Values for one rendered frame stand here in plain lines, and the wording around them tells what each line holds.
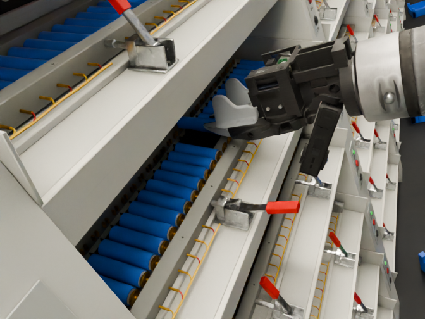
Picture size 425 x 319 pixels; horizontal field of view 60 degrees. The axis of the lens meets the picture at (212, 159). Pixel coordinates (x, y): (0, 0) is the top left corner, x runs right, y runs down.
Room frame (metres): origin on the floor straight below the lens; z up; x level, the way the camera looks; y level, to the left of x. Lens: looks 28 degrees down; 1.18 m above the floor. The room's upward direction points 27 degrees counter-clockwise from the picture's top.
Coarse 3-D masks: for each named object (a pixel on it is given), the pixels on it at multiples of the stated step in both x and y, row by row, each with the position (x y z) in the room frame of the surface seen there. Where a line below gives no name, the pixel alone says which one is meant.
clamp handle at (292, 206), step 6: (240, 204) 0.34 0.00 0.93; (246, 204) 0.34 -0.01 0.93; (252, 204) 0.34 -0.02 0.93; (258, 204) 0.33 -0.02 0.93; (264, 204) 0.33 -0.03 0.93; (270, 204) 0.32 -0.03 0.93; (276, 204) 0.31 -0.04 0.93; (282, 204) 0.31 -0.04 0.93; (288, 204) 0.31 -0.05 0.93; (294, 204) 0.30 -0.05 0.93; (240, 210) 0.34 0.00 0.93; (246, 210) 0.33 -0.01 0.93; (252, 210) 0.33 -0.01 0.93; (258, 210) 0.32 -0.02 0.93; (264, 210) 0.32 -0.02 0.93; (270, 210) 0.31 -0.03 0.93; (276, 210) 0.31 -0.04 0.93; (282, 210) 0.31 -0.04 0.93; (288, 210) 0.30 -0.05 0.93; (294, 210) 0.30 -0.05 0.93
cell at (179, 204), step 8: (144, 192) 0.40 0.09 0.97; (152, 192) 0.40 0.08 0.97; (144, 200) 0.40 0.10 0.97; (152, 200) 0.39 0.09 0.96; (160, 200) 0.39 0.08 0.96; (168, 200) 0.38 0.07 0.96; (176, 200) 0.38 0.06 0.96; (184, 200) 0.38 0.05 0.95; (168, 208) 0.38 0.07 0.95; (176, 208) 0.37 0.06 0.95; (184, 208) 0.37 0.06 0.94
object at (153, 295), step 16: (240, 144) 0.45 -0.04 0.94; (224, 160) 0.42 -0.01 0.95; (240, 160) 0.43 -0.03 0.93; (224, 176) 0.40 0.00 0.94; (208, 192) 0.37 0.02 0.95; (192, 208) 0.35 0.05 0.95; (208, 208) 0.35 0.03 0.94; (192, 224) 0.33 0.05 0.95; (176, 240) 0.32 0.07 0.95; (192, 240) 0.32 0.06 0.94; (176, 256) 0.30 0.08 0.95; (192, 256) 0.30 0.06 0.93; (160, 272) 0.28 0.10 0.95; (176, 272) 0.29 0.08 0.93; (144, 288) 0.27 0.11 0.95; (160, 288) 0.27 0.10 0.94; (144, 304) 0.25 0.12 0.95; (160, 304) 0.26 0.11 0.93
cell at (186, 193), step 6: (150, 180) 0.42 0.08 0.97; (156, 180) 0.42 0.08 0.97; (150, 186) 0.42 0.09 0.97; (156, 186) 0.41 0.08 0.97; (162, 186) 0.41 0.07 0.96; (168, 186) 0.40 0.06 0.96; (174, 186) 0.40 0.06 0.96; (180, 186) 0.40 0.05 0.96; (162, 192) 0.40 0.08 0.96; (168, 192) 0.40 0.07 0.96; (174, 192) 0.40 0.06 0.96; (180, 192) 0.39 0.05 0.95; (186, 192) 0.39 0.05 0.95; (192, 192) 0.39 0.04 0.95; (186, 198) 0.39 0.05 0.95
